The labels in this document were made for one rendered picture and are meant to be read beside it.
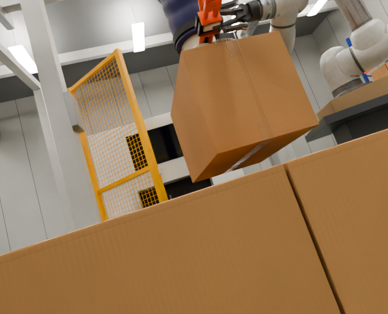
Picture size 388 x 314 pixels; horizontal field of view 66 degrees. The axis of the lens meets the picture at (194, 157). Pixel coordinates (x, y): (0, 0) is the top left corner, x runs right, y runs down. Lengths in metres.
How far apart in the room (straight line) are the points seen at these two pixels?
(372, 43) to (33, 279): 1.68
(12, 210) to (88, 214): 9.00
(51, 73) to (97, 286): 2.51
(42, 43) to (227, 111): 2.19
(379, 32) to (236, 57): 0.84
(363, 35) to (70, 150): 2.08
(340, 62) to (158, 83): 10.27
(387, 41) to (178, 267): 1.57
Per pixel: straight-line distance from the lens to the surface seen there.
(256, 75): 1.15
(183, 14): 1.51
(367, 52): 1.78
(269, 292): 0.43
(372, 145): 0.50
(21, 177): 11.41
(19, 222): 11.25
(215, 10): 1.22
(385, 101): 1.62
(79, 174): 2.48
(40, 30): 3.06
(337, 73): 1.80
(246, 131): 1.04
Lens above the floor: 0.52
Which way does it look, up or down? 10 degrees up
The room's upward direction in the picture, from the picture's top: 19 degrees counter-clockwise
